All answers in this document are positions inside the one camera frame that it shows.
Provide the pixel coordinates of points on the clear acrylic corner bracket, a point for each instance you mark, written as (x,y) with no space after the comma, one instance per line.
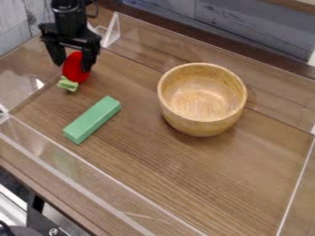
(110,34)

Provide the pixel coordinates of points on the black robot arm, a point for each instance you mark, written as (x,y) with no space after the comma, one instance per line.
(71,15)

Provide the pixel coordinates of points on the black table leg bracket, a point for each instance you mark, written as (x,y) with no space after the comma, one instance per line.
(38,222)

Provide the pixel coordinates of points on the clear acrylic tray wall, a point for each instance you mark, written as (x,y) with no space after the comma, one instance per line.
(90,196)

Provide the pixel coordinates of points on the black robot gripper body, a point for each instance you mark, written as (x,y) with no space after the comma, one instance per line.
(83,39)

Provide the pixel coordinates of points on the green rectangular block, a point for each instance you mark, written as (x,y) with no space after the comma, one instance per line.
(91,120)

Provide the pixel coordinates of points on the light wooden bowl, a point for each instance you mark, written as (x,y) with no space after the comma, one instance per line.
(202,98)

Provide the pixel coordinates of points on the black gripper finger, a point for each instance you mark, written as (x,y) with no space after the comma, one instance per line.
(90,56)
(57,50)

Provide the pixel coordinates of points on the red plush tomato toy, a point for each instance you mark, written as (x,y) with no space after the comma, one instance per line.
(73,74)

